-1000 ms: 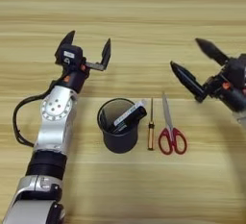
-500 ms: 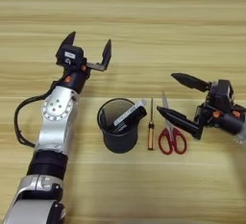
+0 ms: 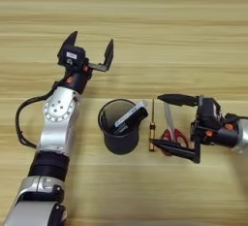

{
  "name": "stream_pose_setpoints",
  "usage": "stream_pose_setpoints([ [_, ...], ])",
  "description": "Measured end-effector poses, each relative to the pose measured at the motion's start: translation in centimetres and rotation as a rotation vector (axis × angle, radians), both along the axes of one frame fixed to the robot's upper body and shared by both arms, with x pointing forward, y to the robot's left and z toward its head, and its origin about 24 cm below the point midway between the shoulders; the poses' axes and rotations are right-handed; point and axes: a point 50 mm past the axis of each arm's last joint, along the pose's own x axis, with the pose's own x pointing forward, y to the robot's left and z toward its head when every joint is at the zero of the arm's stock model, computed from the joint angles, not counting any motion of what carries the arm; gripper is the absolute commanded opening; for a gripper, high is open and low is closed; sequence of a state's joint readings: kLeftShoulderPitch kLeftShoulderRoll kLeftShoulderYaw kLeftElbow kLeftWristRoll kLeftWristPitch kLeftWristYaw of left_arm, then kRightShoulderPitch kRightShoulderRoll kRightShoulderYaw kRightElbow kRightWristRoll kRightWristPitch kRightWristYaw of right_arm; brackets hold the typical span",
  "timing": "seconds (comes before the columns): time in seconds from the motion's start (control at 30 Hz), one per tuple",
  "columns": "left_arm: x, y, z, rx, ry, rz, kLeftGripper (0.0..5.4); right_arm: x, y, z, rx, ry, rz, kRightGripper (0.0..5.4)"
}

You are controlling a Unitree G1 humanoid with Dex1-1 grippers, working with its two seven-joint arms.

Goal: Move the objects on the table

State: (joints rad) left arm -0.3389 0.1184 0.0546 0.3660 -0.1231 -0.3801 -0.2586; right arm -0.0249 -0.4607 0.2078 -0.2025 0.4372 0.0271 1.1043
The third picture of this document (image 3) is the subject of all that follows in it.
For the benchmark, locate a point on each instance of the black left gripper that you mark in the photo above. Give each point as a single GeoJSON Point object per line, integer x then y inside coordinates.
{"type": "Point", "coordinates": [76, 81]}

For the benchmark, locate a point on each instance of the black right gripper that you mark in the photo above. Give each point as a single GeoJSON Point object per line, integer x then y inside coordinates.
{"type": "Point", "coordinates": [219, 136]}

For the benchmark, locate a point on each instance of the black marker pen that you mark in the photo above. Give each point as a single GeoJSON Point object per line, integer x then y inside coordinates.
{"type": "Point", "coordinates": [135, 120]}

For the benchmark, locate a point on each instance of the white barrel marker pen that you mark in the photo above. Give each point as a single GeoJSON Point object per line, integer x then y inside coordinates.
{"type": "Point", "coordinates": [132, 113]}

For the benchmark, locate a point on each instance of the black mesh pen cup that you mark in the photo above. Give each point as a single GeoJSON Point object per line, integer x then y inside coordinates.
{"type": "Point", "coordinates": [124, 142]}

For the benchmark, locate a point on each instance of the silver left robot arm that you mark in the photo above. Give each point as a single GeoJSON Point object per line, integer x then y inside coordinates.
{"type": "Point", "coordinates": [58, 123]}

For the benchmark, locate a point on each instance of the left gripper labelled black box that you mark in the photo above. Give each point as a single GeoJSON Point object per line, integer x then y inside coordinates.
{"type": "Point", "coordinates": [71, 57]}

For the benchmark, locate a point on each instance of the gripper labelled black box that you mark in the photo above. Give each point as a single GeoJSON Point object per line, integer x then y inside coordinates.
{"type": "Point", "coordinates": [71, 57]}
{"type": "Point", "coordinates": [209, 112]}

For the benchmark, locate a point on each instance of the right gripper labelled black box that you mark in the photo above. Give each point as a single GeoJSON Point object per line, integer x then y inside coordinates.
{"type": "Point", "coordinates": [209, 112]}

